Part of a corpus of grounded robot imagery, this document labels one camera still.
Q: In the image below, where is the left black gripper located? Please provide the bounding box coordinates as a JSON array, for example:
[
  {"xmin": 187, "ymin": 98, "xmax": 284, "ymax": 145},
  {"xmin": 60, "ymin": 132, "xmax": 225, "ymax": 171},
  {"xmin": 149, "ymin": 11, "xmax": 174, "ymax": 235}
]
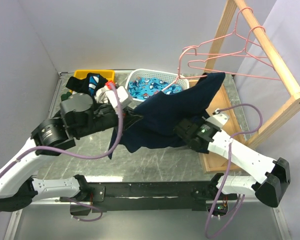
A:
[{"xmin": 74, "ymin": 104, "xmax": 144, "ymax": 138}]

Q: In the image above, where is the navy blue t shirt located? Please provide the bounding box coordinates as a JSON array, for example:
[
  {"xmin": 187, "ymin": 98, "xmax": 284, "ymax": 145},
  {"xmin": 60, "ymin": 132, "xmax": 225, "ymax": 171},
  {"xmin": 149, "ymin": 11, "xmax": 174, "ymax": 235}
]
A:
[{"xmin": 119, "ymin": 72, "xmax": 226, "ymax": 153}]

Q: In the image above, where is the pink wire hanger front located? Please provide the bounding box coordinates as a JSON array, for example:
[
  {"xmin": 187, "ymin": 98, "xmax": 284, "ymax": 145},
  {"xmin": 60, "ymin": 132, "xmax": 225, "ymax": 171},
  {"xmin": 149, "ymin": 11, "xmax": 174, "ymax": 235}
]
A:
[{"xmin": 161, "ymin": 47, "xmax": 208, "ymax": 92}]

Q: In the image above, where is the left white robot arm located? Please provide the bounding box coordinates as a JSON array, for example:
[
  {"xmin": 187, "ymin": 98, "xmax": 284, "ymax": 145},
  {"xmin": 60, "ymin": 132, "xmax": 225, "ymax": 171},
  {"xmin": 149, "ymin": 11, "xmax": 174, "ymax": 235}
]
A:
[{"xmin": 0, "ymin": 93, "xmax": 143, "ymax": 212}]

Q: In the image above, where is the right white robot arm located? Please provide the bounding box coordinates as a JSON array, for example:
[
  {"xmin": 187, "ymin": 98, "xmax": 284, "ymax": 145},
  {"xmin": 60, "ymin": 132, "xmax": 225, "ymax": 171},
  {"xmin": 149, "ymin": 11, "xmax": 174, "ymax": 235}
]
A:
[{"xmin": 174, "ymin": 113, "xmax": 291, "ymax": 208}]

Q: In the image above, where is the blue shark print cloth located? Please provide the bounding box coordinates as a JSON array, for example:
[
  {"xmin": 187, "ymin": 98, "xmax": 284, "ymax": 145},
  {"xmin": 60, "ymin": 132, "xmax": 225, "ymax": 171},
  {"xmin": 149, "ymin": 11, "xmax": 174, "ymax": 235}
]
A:
[{"xmin": 127, "ymin": 77, "xmax": 170, "ymax": 101}]

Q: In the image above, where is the white crumpled garment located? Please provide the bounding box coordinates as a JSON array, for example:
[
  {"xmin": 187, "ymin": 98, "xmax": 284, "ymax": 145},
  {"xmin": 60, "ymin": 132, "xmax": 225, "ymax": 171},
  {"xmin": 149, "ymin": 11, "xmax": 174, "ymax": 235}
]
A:
[{"xmin": 94, "ymin": 86, "xmax": 112, "ymax": 104}]

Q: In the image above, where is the white plastic basket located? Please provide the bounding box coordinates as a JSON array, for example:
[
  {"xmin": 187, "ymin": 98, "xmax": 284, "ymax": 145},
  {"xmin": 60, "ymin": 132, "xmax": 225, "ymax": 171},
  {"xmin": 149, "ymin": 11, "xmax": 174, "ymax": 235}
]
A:
[{"xmin": 125, "ymin": 68, "xmax": 190, "ymax": 102}]

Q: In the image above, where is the wooden clothes rack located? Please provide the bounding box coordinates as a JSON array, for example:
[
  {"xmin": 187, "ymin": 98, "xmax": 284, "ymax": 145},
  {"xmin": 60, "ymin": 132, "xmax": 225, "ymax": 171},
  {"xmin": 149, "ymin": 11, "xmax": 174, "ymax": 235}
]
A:
[{"xmin": 188, "ymin": 0, "xmax": 300, "ymax": 175}]

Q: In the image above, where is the yellow plastic bin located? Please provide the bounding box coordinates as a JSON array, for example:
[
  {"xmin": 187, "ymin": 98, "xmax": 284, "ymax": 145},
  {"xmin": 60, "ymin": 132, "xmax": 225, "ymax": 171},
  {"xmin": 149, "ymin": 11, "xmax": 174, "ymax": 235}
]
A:
[{"xmin": 73, "ymin": 69, "xmax": 115, "ymax": 82}]

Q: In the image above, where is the black garment with blue print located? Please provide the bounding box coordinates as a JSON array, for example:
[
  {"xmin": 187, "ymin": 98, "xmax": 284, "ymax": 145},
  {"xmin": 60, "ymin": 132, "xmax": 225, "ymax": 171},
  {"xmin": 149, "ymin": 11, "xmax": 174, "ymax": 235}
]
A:
[{"xmin": 66, "ymin": 73, "xmax": 108, "ymax": 97}]

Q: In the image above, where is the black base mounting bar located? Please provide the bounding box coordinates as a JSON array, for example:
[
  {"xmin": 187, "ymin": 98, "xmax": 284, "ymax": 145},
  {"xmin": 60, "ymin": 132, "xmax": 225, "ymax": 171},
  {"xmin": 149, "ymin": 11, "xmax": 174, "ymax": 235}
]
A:
[{"xmin": 59, "ymin": 179, "xmax": 238, "ymax": 216}]

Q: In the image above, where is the dark green garment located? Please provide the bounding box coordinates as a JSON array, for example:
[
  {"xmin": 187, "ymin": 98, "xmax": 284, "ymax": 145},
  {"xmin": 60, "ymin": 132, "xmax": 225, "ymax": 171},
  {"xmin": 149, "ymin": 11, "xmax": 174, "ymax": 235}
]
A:
[{"xmin": 60, "ymin": 91, "xmax": 72, "ymax": 102}]

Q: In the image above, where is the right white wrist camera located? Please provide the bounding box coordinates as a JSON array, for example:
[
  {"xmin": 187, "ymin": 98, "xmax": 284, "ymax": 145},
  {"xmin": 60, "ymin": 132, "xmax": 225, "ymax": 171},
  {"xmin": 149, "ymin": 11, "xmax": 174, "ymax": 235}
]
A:
[{"xmin": 206, "ymin": 108, "xmax": 229, "ymax": 129}]

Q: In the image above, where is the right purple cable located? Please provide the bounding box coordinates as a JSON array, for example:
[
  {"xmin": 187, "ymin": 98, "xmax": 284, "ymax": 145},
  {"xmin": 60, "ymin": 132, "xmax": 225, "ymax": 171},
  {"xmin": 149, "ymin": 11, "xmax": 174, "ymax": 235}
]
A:
[{"xmin": 204, "ymin": 103, "xmax": 263, "ymax": 240}]

